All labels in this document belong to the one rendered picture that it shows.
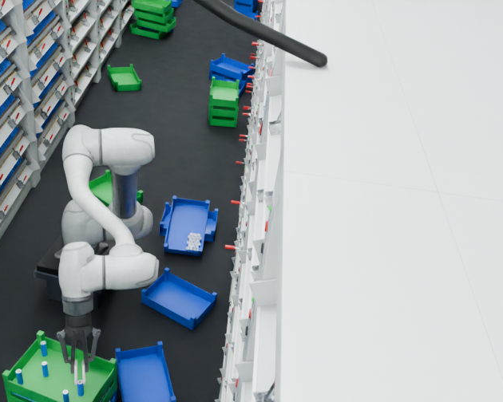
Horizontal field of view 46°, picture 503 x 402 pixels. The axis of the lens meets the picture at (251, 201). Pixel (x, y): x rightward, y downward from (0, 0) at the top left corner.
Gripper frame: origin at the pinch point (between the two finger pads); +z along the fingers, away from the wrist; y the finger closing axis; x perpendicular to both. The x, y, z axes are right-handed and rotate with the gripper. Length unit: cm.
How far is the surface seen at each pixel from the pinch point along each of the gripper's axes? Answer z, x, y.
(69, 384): 11.7, -14.0, 4.5
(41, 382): 10.9, -15.7, 13.5
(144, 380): 36, -56, -23
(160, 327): 24, -82, -31
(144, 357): 31, -67, -23
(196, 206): -19, -142, -56
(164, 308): 17, -87, -33
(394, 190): -79, 107, -45
